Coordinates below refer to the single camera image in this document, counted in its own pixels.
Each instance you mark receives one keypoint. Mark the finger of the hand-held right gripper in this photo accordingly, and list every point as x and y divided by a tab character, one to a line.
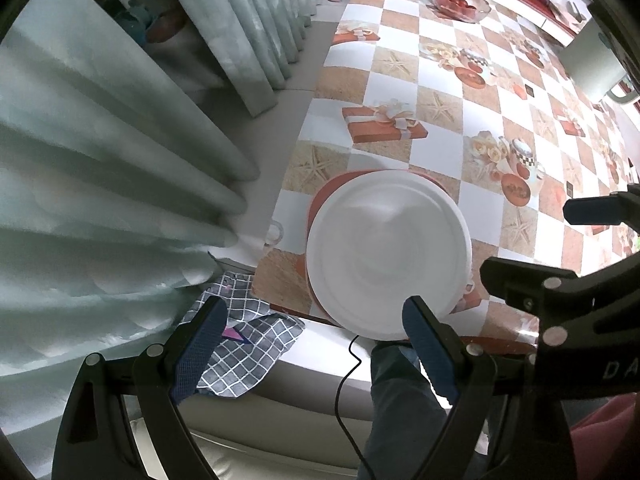
595	210
525	280

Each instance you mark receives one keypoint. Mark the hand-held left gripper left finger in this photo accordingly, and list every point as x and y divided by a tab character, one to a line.
200	345

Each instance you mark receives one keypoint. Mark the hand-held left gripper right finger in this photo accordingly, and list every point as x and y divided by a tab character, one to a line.
430	355

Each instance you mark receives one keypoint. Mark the large white foam bowl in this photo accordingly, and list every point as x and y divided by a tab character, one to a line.
385	250

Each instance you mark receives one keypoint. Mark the grey checkered cloth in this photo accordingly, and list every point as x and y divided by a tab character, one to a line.
255	355

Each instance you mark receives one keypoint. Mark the person's jeans leg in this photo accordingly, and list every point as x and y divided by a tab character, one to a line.
400	410

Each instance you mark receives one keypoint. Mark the person's maroon shirt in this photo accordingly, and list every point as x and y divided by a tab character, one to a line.
610	435

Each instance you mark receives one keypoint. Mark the beige sofa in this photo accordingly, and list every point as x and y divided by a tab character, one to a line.
280	435

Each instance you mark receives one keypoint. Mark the pale green jug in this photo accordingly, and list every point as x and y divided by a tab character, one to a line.
590	65

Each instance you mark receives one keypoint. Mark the white low cabinet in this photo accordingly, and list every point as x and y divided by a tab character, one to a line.
550	20

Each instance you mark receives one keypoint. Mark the pale green curtain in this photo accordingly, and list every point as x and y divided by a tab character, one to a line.
100	160

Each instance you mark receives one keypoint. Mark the checkered printed tablecloth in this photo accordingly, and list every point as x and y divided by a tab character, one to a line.
440	50

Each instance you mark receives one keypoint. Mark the glass bowl with red fruit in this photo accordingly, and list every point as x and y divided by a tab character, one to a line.
457	2

